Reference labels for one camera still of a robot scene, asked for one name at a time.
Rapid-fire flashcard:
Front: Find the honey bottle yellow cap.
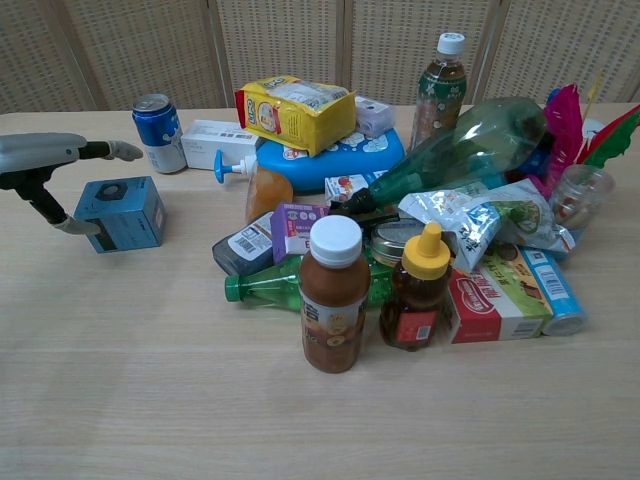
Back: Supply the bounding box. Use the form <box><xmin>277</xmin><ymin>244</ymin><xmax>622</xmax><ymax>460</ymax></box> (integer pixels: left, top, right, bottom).
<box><xmin>378</xmin><ymin>222</ymin><xmax>454</xmax><ymax>353</ymax></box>

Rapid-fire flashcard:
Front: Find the small lavender box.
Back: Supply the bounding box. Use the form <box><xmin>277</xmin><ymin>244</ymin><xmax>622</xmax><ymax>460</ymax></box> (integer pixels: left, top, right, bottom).
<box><xmin>354</xmin><ymin>95</ymin><xmax>397</xmax><ymax>139</ymax></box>

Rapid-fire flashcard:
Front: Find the orange jelly cup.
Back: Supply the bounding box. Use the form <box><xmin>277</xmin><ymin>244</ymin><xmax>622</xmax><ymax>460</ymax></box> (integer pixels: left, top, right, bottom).
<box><xmin>244</xmin><ymin>165</ymin><xmax>296</xmax><ymax>227</ymax></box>

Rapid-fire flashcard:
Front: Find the clear plastic jar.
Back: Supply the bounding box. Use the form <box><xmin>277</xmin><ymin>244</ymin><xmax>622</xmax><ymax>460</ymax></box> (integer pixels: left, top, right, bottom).
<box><xmin>548</xmin><ymin>163</ymin><xmax>618</xmax><ymax>232</ymax></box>

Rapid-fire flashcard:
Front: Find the long white cardboard box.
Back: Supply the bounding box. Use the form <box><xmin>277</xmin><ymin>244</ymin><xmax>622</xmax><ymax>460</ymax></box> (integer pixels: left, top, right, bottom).
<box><xmin>180</xmin><ymin>118</ymin><xmax>264</xmax><ymax>172</ymax></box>

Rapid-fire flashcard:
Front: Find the wicker folding screen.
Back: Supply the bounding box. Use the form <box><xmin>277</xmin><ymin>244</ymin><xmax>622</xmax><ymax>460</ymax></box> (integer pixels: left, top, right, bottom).
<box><xmin>0</xmin><ymin>0</ymin><xmax>640</xmax><ymax>115</ymax></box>

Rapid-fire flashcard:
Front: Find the glass jar with metal lid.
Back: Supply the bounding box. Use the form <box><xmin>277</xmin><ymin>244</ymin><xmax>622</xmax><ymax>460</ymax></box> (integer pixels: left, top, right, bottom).
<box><xmin>369</xmin><ymin>217</ymin><xmax>427</xmax><ymax>269</ymax></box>

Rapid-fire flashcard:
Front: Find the yellow snack bag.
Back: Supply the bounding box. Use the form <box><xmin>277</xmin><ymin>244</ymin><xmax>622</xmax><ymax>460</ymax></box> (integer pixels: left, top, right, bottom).
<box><xmin>234</xmin><ymin>75</ymin><xmax>358</xmax><ymax>159</ymax></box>

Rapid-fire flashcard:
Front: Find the blue drink can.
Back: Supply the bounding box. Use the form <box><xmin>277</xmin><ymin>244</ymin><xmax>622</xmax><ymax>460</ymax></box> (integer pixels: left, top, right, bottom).
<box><xmin>131</xmin><ymin>93</ymin><xmax>189</xmax><ymax>175</ymax></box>

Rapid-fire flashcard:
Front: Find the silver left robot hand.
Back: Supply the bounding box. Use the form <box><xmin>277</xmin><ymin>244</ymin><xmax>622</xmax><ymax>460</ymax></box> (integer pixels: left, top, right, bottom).
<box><xmin>0</xmin><ymin>132</ymin><xmax>145</xmax><ymax>237</ymax></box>

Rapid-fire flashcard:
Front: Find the colourful feather shuttlecock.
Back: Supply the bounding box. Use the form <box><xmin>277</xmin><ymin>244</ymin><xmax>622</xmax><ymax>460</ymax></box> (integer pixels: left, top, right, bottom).
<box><xmin>542</xmin><ymin>74</ymin><xmax>640</xmax><ymax>192</ymax></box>

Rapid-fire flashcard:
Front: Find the light blue tube can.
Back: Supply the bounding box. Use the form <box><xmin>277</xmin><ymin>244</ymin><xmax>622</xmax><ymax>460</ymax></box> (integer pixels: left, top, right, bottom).
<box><xmin>519</xmin><ymin>247</ymin><xmax>589</xmax><ymax>338</ymax></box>

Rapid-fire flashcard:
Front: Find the blue pump lotion bottle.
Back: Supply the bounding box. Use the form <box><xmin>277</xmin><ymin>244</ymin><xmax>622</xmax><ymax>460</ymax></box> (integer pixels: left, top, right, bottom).
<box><xmin>213</xmin><ymin>127</ymin><xmax>407</xmax><ymax>196</ymax></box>

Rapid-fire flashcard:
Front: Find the white table cable grommet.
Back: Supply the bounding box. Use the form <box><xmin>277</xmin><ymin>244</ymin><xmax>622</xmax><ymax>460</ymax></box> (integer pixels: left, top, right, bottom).
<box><xmin>581</xmin><ymin>117</ymin><xmax>609</xmax><ymax>147</ymax></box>

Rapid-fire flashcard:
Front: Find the small green soda bottle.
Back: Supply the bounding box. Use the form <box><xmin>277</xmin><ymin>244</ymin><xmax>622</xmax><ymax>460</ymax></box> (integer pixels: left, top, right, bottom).
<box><xmin>223</xmin><ymin>249</ymin><xmax>397</xmax><ymax>314</ymax></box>

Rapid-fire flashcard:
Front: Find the small white milk carton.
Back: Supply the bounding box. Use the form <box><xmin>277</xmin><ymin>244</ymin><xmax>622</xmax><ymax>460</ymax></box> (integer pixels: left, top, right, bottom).
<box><xmin>323</xmin><ymin>169</ymin><xmax>389</xmax><ymax>207</ymax></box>

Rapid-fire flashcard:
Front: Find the large clear green bottle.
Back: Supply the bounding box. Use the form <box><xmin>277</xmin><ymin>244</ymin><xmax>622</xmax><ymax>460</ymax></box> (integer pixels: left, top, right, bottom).
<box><xmin>367</xmin><ymin>97</ymin><xmax>548</xmax><ymax>207</ymax></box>

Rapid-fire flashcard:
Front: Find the red snack packet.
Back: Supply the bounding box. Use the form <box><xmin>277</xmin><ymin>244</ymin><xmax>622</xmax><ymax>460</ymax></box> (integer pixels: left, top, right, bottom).
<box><xmin>447</xmin><ymin>244</ymin><xmax>554</xmax><ymax>345</ymax></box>

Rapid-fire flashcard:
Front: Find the brown drink bottle white cap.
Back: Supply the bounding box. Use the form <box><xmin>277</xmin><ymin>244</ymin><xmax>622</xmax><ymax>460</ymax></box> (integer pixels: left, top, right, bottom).
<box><xmin>298</xmin><ymin>214</ymin><xmax>373</xmax><ymax>375</ymax></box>

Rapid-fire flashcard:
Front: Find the small blue square box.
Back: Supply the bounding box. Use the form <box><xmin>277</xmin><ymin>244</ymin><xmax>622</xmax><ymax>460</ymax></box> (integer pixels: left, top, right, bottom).
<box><xmin>73</xmin><ymin>175</ymin><xmax>168</xmax><ymax>255</ymax></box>

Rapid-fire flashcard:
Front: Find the purple small packet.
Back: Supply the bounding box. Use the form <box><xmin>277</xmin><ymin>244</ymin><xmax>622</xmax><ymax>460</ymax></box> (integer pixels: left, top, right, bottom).
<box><xmin>270</xmin><ymin>202</ymin><xmax>332</xmax><ymax>265</ymax></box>

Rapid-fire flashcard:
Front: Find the silver snack bag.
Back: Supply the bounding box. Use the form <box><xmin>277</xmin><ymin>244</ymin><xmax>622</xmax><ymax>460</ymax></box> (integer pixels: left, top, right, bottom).
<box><xmin>398</xmin><ymin>178</ymin><xmax>577</xmax><ymax>274</ymax></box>

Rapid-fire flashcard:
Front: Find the tea bottle with white cap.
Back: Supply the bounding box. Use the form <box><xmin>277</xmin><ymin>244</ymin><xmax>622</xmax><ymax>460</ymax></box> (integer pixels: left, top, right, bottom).
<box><xmin>409</xmin><ymin>32</ymin><xmax>469</xmax><ymax>152</ymax></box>

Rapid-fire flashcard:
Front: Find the dark grey pouch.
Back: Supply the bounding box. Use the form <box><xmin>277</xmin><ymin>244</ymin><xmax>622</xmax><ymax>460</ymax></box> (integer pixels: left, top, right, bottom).
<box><xmin>211</xmin><ymin>210</ymin><xmax>277</xmax><ymax>277</ymax></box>

